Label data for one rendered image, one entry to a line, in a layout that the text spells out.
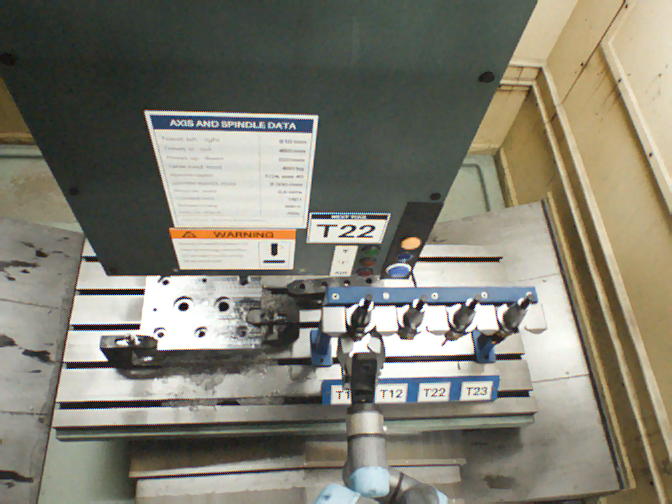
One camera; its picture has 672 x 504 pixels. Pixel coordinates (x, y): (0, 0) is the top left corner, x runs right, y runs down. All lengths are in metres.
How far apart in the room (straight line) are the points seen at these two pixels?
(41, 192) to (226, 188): 1.65
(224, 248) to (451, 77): 0.38
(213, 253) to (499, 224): 1.33
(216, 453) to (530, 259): 1.10
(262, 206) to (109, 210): 0.18
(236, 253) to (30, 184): 1.59
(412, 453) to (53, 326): 1.12
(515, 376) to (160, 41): 1.31
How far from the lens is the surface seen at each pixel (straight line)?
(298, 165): 0.61
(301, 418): 1.45
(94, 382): 1.53
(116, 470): 1.76
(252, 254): 0.77
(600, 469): 1.71
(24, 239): 2.02
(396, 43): 0.50
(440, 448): 1.67
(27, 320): 1.91
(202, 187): 0.65
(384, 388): 1.44
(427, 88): 0.54
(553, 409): 1.73
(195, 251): 0.77
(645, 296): 1.55
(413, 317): 1.17
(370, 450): 1.13
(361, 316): 1.15
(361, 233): 0.73
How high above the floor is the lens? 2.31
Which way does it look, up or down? 60 degrees down
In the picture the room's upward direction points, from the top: 12 degrees clockwise
